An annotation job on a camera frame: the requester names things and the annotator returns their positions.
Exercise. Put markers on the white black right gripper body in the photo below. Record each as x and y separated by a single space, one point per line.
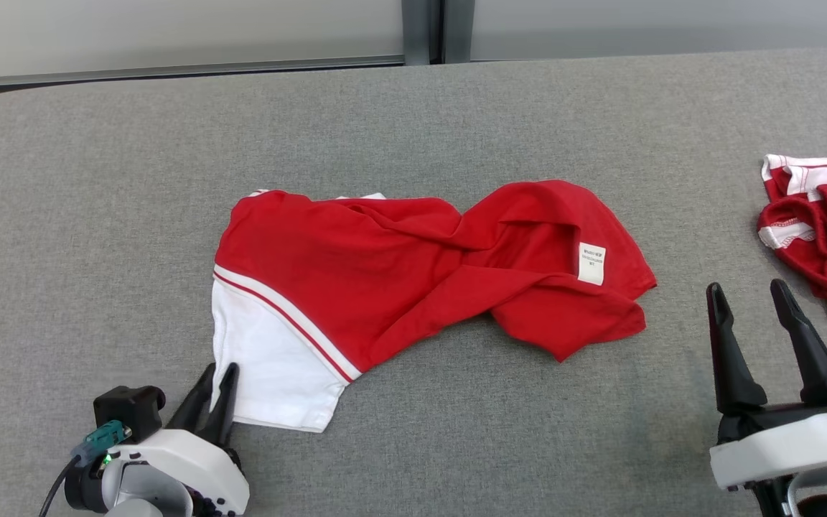
787 449

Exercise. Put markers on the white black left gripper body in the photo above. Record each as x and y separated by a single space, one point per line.
198 467

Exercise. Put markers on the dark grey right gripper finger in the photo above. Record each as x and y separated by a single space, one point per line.
733 366
812 359

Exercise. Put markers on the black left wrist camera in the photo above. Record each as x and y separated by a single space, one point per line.
126 409

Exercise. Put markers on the dark grey vertical wall post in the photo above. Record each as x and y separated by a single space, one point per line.
421 29

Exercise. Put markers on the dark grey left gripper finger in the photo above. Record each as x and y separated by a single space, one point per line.
225 409
192 409

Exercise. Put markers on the red basketball jersey white trim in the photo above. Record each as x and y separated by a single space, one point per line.
356 273

